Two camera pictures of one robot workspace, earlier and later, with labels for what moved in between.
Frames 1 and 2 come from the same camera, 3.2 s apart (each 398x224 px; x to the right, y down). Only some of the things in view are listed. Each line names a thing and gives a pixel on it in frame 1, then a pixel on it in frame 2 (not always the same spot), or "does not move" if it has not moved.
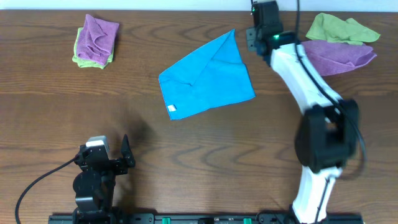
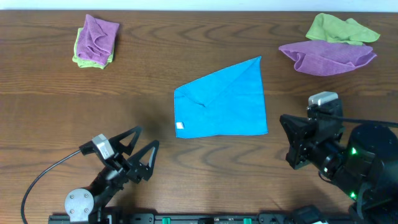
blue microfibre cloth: x=213 y=76 -> x=229 y=102
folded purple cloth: x=96 y=41 does not move
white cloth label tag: x=171 y=108 -> x=180 y=126
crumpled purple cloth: x=330 y=57 does not move
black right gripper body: x=267 y=17 -> x=306 y=144
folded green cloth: x=87 y=63 does not move
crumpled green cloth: x=328 y=28 does not move
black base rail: x=177 y=218 does not move
